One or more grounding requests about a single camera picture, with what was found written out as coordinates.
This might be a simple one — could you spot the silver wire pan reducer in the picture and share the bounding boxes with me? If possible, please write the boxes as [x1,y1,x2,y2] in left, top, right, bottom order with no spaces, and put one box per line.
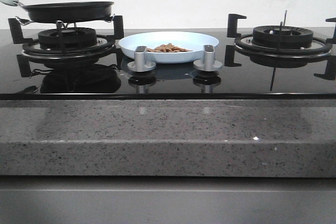
[14,14,116,28]

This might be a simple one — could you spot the silver left stove knob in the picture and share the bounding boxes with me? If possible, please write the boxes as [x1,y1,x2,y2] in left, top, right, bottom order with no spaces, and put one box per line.
[128,46,156,72]

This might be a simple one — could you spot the black frying pan green handle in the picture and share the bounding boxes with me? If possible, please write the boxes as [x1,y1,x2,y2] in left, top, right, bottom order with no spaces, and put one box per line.
[1,0,114,23]

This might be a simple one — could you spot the silver right stove knob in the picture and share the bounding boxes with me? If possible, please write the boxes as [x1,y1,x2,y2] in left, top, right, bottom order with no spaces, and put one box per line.
[193,45,223,72]

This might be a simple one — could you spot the light blue plate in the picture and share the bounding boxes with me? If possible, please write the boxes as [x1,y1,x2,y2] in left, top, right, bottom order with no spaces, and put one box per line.
[119,31,219,63]

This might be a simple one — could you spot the black pan support grate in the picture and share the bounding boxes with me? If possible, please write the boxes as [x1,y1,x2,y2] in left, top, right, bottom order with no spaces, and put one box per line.
[224,14,335,80]
[8,16,124,61]

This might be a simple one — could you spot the black glass gas cooktop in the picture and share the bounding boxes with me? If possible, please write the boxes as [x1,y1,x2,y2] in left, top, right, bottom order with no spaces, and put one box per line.
[1,29,335,100]

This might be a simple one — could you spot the grey cabinet front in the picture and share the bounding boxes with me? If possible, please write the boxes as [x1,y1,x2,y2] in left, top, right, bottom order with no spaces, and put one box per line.
[1,176,335,223]

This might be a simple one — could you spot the brown meat pieces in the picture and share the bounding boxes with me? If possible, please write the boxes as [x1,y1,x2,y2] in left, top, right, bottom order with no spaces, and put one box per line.
[147,43,192,53]

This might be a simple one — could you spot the black round gas burner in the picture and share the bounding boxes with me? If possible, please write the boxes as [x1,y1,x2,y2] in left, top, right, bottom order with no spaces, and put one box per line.
[38,27,97,50]

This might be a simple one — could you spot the silver stove knob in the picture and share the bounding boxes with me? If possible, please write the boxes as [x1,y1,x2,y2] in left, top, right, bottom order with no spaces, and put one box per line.
[193,45,223,72]
[128,46,156,72]

